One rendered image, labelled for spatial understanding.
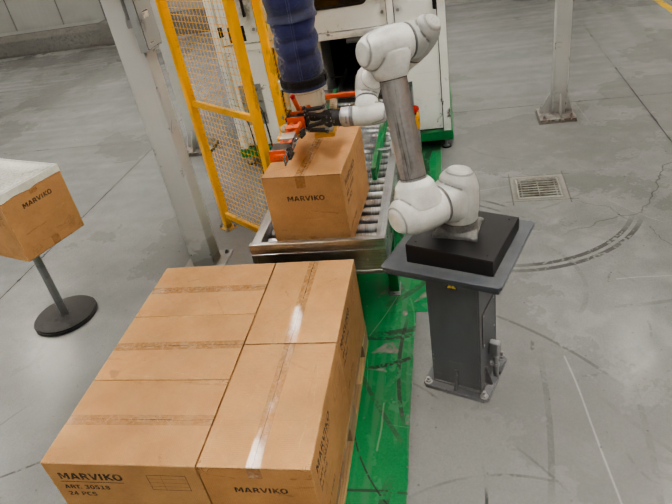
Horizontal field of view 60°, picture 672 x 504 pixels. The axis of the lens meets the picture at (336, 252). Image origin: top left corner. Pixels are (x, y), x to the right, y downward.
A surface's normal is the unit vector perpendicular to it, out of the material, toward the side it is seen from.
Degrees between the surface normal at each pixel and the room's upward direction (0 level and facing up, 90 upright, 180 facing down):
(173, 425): 0
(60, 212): 90
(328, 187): 90
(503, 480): 0
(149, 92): 90
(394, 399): 0
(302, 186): 90
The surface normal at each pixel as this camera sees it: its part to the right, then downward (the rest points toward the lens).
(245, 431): -0.15, -0.83
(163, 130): -0.14, 0.56
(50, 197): 0.88, 0.13
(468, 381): -0.48, 0.54
